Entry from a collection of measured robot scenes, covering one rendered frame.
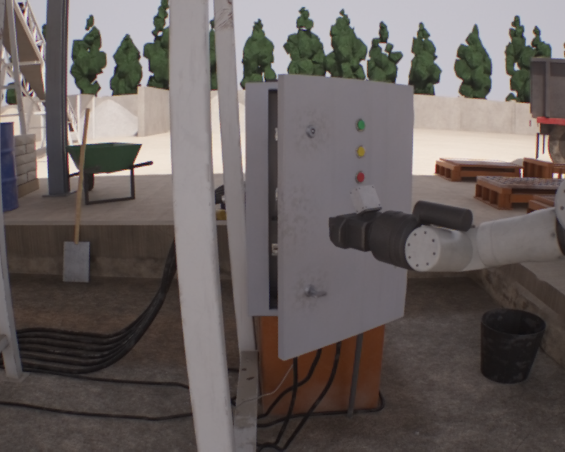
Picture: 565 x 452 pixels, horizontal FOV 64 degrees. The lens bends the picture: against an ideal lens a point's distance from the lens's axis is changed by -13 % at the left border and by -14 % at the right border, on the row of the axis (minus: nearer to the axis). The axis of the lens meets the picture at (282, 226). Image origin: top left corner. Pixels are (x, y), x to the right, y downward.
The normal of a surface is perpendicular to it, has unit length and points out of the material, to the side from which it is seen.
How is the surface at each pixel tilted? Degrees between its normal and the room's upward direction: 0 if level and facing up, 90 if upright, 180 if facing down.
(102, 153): 111
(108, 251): 90
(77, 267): 70
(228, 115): 91
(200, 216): 80
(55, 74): 90
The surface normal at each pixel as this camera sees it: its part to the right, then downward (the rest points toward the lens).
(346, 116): 0.60, 0.18
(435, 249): -0.78, -0.07
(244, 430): 0.00, -0.98
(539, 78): -0.54, 0.18
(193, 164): 0.00, 0.05
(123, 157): 0.52, 0.51
